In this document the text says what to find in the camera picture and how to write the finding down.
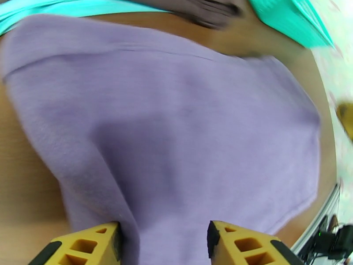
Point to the brown folded trousers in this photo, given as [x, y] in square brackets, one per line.
[193, 9]

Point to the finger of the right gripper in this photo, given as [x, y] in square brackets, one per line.
[346, 112]

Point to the teal folded trousers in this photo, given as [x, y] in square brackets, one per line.
[55, 9]

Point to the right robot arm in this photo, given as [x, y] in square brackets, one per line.
[344, 239]

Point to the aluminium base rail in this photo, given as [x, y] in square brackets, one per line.
[322, 214]

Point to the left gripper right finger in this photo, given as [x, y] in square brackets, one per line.
[242, 245]

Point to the purple trousers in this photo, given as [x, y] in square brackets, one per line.
[179, 120]

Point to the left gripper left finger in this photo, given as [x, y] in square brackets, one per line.
[88, 245]

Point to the teal plastic basket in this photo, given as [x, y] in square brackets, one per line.
[286, 18]

